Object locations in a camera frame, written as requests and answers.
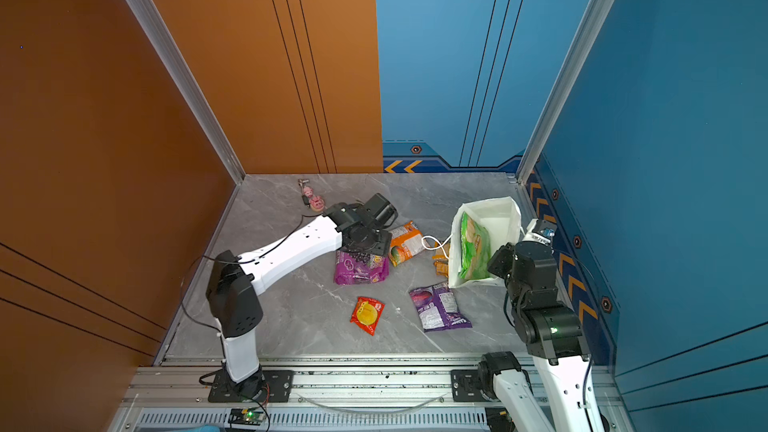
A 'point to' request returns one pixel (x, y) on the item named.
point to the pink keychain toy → (316, 203)
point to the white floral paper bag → (455, 278)
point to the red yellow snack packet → (366, 314)
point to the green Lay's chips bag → (475, 248)
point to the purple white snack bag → (437, 308)
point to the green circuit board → (246, 415)
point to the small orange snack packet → (441, 262)
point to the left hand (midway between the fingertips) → (381, 242)
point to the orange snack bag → (406, 242)
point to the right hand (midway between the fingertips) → (501, 243)
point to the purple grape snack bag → (360, 268)
